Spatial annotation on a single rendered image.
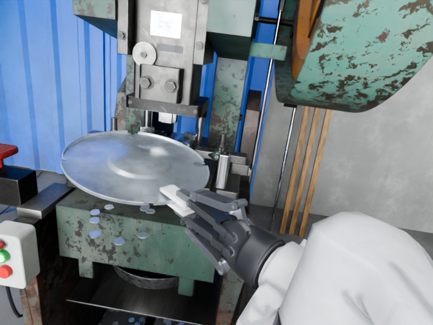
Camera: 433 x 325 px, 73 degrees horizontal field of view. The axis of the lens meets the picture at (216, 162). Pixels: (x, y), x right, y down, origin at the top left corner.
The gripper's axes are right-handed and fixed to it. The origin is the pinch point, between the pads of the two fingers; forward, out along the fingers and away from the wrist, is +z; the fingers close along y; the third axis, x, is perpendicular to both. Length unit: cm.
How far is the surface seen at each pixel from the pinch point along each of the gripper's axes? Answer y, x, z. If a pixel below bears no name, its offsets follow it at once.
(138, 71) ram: 17.2, -10.2, 30.8
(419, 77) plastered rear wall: 27, -186, 6
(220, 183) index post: -5.4, -20.6, 8.0
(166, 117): 5.7, -18.7, 29.3
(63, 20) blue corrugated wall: 24, -48, 178
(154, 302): -47, -12, 17
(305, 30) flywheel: 34, -57, 16
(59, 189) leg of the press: -14.7, 6.1, 38.6
